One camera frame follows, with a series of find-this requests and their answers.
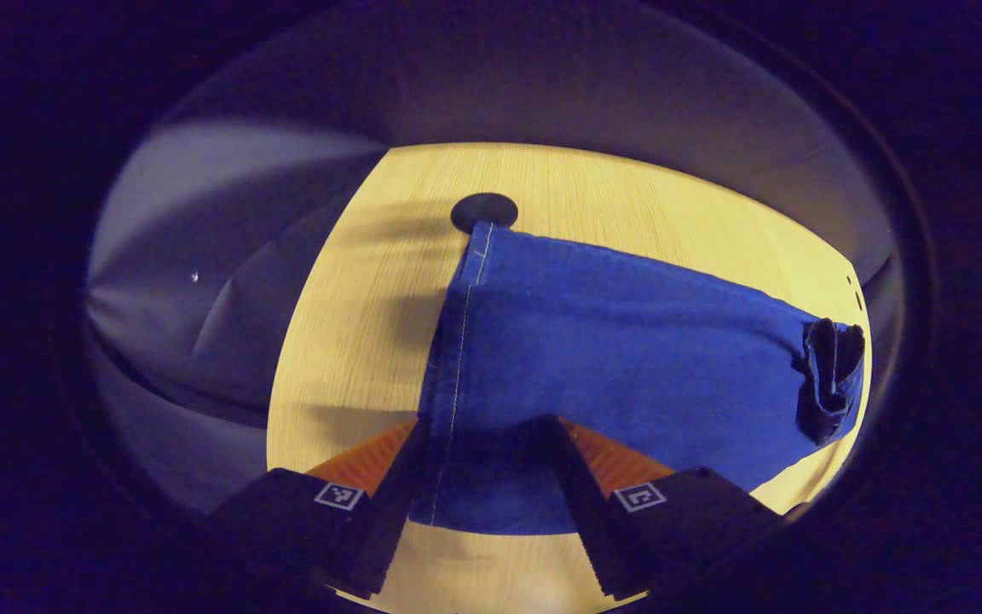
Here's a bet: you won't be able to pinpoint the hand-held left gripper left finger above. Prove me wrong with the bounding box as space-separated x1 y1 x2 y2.
201 416 432 600

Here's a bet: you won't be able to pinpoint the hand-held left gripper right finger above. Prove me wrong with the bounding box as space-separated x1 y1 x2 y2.
534 414 788 602

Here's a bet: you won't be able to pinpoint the blue denim jeans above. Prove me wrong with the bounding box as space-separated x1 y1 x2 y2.
417 220 867 536

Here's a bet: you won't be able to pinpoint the black table grommet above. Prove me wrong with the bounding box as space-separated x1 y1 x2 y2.
450 193 519 235

